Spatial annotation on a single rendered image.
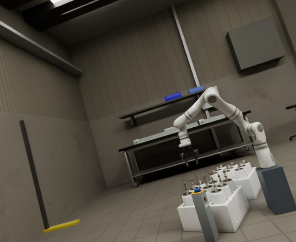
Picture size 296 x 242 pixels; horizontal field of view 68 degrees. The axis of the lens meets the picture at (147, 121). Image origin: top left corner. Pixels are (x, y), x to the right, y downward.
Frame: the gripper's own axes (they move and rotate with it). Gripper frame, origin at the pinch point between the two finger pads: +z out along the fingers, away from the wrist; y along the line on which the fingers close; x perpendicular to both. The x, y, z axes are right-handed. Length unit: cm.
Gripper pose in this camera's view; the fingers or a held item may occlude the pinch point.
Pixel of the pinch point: (192, 163)
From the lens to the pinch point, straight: 170.6
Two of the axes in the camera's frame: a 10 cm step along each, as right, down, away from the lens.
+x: -3.0, 0.0, -9.5
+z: 2.9, 9.5, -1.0
